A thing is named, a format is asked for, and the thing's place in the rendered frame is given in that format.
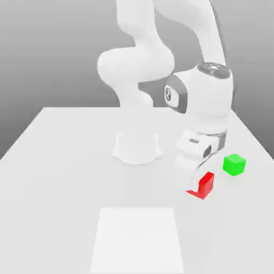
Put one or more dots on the small green cube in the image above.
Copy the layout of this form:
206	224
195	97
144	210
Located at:
233	164

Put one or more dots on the small red cube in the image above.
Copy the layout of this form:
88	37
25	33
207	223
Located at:
206	184

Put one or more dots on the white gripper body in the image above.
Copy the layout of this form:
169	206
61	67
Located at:
185	164

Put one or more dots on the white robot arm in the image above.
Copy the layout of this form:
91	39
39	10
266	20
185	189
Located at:
137	64

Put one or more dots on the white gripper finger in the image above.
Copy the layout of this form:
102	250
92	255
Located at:
195	180

